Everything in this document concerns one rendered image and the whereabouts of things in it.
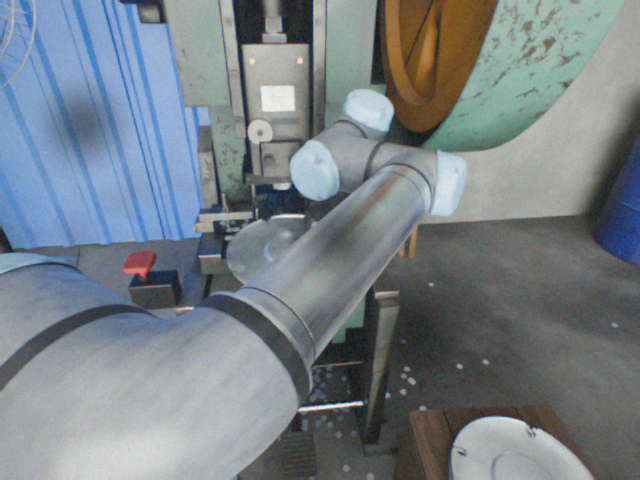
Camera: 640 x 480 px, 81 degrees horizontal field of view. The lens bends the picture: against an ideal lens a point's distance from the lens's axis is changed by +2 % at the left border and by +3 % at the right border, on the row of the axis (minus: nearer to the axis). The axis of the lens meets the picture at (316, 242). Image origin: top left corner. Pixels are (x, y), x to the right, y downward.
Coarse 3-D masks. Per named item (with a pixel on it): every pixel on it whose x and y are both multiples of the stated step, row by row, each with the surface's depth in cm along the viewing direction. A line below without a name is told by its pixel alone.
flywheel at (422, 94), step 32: (384, 0) 108; (416, 0) 94; (448, 0) 78; (480, 0) 67; (384, 32) 110; (416, 32) 95; (448, 32) 79; (480, 32) 61; (384, 64) 112; (416, 64) 96; (448, 64) 79; (416, 96) 96; (448, 96) 73; (416, 128) 90
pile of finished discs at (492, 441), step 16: (464, 432) 88; (480, 432) 88; (496, 432) 88; (512, 432) 88; (528, 432) 89; (544, 432) 87; (464, 448) 85; (480, 448) 85; (496, 448) 85; (512, 448) 85; (528, 448) 85; (544, 448) 85; (560, 448) 85; (448, 464) 85; (464, 464) 82; (480, 464) 82; (496, 464) 81; (512, 464) 81; (528, 464) 81; (544, 464) 82; (560, 464) 82; (576, 464) 82
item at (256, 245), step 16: (256, 224) 89; (288, 224) 90; (240, 240) 84; (256, 240) 84; (272, 240) 84; (288, 240) 84; (240, 256) 79; (256, 256) 79; (272, 256) 79; (240, 272) 75; (256, 272) 75
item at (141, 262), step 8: (128, 256) 84; (136, 256) 84; (144, 256) 84; (152, 256) 84; (128, 264) 81; (136, 264) 81; (144, 264) 81; (152, 264) 82; (128, 272) 80; (136, 272) 80; (144, 272) 81
